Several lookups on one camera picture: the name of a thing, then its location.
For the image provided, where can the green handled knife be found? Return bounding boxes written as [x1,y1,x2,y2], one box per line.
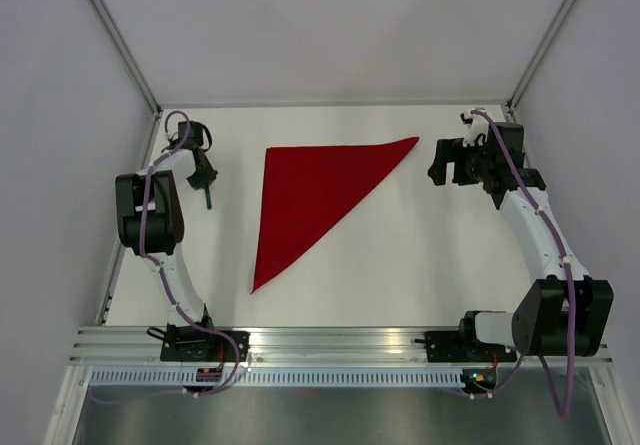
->
[204,187,213,210]

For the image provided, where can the red cloth napkin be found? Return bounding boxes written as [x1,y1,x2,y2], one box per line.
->
[252,137,419,291]

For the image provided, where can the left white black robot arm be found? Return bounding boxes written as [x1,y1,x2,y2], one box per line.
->
[115,118,218,361]

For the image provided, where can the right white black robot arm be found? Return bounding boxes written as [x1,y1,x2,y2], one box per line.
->
[428,123,614,360]

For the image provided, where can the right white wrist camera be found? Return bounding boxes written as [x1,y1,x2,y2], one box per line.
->
[460,107,490,147]

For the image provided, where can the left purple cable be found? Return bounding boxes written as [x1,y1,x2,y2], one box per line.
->
[138,109,244,400]

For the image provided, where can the purple cable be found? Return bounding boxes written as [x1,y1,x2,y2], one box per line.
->
[138,109,244,400]
[472,108,575,419]

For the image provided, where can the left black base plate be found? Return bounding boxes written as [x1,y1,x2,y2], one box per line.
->
[160,326,250,363]

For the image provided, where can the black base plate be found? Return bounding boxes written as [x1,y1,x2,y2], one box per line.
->
[160,326,250,363]
[414,330,518,364]

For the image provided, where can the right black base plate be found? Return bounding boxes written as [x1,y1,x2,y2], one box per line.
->
[414,330,518,364]

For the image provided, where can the aluminium front rail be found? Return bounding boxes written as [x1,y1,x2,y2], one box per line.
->
[68,325,615,366]

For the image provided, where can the right aluminium frame post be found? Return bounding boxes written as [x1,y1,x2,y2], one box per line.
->
[505,0,579,115]

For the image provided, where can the aluminium frame post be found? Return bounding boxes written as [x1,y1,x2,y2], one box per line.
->
[87,0,162,117]
[505,0,579,115]

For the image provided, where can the white slotted cable duct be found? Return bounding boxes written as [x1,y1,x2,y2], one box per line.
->
[90,366,465,389]

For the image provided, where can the left aluminium frame post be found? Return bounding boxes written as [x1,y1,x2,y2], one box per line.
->
[87,0,162,117]

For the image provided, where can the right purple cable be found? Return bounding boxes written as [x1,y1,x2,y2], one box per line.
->
[472,108,575,419]

